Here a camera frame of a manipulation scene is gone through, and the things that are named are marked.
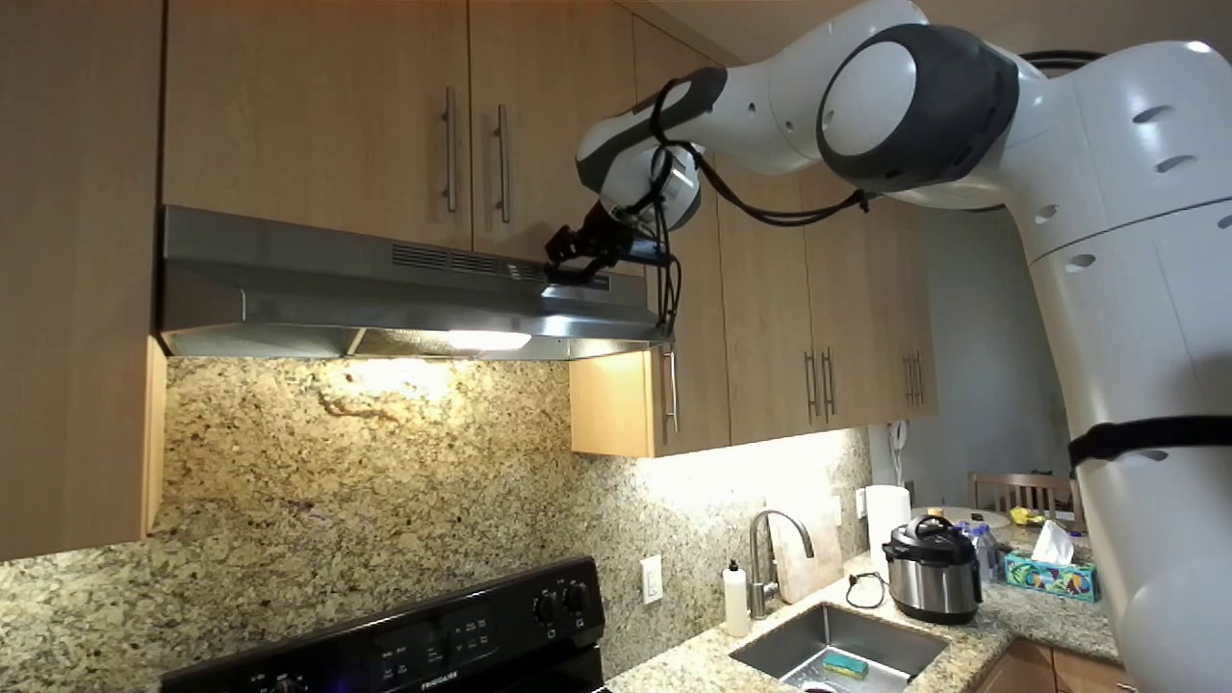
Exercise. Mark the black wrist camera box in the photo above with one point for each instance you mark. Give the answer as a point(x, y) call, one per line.
point(653, 248)

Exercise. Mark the white wall outlet plate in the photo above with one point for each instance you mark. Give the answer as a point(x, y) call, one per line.
point(653, 578)

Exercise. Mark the wooden base cabinet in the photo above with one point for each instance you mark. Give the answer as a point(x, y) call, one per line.
point(1040, 667)

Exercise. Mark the beige cutting board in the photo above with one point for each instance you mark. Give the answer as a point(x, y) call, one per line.
point(809, 572)

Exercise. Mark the glowing hood light panel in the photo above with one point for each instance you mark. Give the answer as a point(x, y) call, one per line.
point(449, 340)

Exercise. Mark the white soap bottle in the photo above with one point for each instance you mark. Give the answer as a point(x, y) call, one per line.
point(736, 602)

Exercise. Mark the wide wooden wall cabinet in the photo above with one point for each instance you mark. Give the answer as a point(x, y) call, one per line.
point(771, 308)

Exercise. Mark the short wooden wall cabinet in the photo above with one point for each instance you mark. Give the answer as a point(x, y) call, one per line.
point(311, 116)

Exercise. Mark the stainless steel sink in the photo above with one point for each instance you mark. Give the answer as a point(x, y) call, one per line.
point(870, 637)

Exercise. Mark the silver kitchen faucet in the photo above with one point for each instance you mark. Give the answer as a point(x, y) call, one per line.
point(765, 552)

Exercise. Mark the stainless steel range hood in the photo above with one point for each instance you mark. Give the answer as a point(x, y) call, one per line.
point(322, 273)

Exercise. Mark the tall wooden wall cabinet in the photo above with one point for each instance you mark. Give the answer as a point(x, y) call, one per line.
point(80, 257)

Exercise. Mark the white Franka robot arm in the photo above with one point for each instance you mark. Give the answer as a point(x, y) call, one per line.
point(1128, 257)

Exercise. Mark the teal tissue box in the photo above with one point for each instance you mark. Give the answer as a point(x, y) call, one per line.
point(1044, 574)

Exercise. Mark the yellow fruit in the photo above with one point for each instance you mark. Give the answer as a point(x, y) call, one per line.
point(1023, 516)

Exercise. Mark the wooden chair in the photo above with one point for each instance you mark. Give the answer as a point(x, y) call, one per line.
point(1023, 492)

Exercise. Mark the black stove control panel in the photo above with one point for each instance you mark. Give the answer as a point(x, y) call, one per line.
point(425, 637)

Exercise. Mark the white paper towel roll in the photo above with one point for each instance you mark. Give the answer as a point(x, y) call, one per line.
point(887, 522)

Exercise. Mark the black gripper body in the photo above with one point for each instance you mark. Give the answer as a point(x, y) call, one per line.
point(610, 236)

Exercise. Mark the small white wall fixture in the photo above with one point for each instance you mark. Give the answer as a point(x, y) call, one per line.
point(899, 436)

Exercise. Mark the silver black pressure cooker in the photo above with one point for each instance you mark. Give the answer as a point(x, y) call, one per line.
point(933, 572)

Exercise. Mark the teal and yellow sponge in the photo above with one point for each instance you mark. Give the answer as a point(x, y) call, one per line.
point(846, 667)

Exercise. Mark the clear plastic bottle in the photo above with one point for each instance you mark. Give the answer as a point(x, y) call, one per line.
point(982, 545)

